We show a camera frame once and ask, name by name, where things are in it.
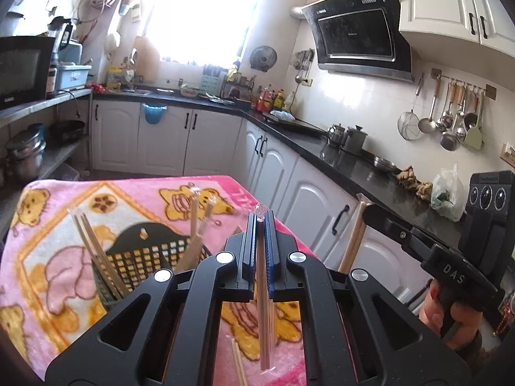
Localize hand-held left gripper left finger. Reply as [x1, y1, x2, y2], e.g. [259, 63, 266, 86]
[46, 212, 258, 386]

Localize black kitchen countertop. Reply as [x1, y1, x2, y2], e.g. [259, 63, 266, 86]
[92, 86, 471, 238]

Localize steel lidded pot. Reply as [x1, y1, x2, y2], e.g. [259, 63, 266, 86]
[342, 124, 369, 156]

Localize black range hood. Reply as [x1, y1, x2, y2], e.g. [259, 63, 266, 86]
[301, 0, 415, 84]

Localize black wok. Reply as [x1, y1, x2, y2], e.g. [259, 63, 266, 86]
[48, 120, 86, 144]

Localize green spatula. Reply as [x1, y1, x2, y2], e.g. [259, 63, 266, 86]
[465, 90, 484, 150]

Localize steel bowl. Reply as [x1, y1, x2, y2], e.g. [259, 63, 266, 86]
[372, 155, 402, 172]

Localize wall utensil rail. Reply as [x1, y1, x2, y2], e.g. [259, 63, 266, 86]
[430, 68, 497, 100]

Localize white upper kitchen cabinet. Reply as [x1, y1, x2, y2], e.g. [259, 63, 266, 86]
[398, 0, 515, 62]

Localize ginger root pile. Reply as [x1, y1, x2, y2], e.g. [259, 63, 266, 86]
[395, 165, 434, 201]

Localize round wall vent fan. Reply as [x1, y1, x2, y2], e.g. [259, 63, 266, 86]
[249, 45, 279, 74]

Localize wooden chopstick pair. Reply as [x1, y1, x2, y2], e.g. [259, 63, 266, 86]
[251, 203, 279, 371]
[176, 187, 217, 272]
[69, 208, 130, 299]
[337, 199, 370, 274]

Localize pink printed blanket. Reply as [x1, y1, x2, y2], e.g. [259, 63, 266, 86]
[0, 174, 318, 386]

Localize white plastic bag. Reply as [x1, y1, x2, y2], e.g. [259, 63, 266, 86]
[430, 163, 467, 223]

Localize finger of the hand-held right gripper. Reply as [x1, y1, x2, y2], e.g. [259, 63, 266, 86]
[361, 202, 438, 265]

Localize wire mesh strainer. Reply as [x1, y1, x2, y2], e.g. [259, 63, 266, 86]
[398, 76, 425, 141]

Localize person's right hand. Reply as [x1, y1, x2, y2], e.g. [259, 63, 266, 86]
[417, 279, 483, 350]

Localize blue plastic bag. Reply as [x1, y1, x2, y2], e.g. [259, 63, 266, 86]
[140, 102, 168, 126]

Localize steel ladle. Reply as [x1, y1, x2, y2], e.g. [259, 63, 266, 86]
[417, 78, 440, 134]

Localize condiment bottles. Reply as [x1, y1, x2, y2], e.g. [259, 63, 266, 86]
[256, 84, 296, 113]

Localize black microwave oven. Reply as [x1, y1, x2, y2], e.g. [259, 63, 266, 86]
[0, 35, 56, 110]

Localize wooden cutting board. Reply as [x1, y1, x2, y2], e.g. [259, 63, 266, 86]
[132, 35, 162, 83]

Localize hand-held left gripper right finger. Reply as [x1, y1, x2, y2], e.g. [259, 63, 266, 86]
[266, 212, 472, 386]

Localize black cooktop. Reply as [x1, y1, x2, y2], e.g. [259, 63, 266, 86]
[262, 112, 327, 136]

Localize dark green utensil basket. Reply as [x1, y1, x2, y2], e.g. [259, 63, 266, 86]
[92, 221, 214, 311]

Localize steel kettle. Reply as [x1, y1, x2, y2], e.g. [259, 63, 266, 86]
[327, 123, 347, 148]

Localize stacked steel pots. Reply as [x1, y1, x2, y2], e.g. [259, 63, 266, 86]
[5, 124, 47, 183]

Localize white lower kitchen cabinets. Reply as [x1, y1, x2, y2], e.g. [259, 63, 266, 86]
[90, 98, 431, 310]

